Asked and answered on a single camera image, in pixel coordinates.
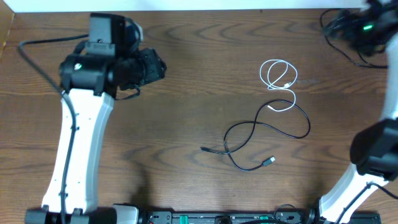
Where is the thin black usb cable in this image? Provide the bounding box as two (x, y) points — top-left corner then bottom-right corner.
(319, 7), (389, 70)

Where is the black left camera cable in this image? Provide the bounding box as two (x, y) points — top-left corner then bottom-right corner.
(17, 34), (91, 224)

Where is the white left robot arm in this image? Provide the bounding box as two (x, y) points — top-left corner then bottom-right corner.
(25, 12), (167, 223)

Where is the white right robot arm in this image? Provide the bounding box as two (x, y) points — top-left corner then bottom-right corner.
(308, 1), (397, 223)

